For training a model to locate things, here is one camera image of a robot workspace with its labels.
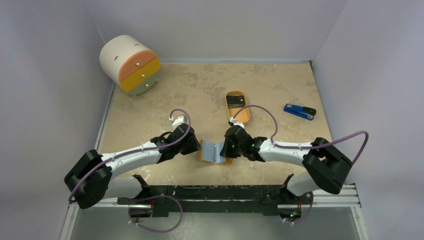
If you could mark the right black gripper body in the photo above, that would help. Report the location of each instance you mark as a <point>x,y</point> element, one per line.
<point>228,145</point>

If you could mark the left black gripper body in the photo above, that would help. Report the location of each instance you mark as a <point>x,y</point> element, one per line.
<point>186,149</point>

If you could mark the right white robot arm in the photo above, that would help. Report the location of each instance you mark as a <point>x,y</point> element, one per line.
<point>326,168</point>

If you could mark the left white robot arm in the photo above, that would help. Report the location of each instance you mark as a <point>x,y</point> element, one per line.
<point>89,179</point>

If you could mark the black credit card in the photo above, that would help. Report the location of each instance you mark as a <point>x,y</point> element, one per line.
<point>235,101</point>

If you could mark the orange oval tray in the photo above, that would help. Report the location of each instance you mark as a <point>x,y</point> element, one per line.
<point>244,115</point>

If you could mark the blue black stapler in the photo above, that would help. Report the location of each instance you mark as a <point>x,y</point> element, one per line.
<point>304,112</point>

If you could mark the white round mini drawer chest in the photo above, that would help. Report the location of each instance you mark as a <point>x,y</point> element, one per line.
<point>131,65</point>

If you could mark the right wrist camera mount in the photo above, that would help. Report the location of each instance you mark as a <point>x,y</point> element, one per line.
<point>233,122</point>

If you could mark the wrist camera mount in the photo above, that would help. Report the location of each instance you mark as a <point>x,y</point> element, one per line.
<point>233,122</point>
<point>177,121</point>

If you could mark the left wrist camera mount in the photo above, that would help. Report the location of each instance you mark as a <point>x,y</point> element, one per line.
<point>177,121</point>

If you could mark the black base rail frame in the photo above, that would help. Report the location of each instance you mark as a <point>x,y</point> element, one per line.
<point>268,200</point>

